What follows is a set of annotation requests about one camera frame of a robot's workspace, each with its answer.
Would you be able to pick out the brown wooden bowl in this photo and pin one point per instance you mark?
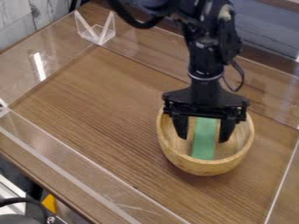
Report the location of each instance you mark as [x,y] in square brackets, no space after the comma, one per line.
[229,153]

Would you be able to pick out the green rectangular block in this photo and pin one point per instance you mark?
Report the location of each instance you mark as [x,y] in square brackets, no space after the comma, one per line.
[204,138]

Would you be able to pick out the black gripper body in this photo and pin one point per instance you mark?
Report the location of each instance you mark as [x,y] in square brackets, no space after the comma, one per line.
[205,99]

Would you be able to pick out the clear acrylic tray wall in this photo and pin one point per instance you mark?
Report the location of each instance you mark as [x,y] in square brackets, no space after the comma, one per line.
[84,185]

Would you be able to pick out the yellow black device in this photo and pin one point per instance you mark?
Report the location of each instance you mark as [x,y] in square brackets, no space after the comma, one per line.
[49,203]

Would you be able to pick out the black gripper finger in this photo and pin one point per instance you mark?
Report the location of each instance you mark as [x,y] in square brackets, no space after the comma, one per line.
[225,128]
[180,122]

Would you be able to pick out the clear acrylic corner bracket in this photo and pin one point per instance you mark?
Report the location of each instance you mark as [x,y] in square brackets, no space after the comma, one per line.
[97,34]

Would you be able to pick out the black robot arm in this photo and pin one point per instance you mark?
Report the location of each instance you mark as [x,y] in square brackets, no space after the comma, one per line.
[213,43]

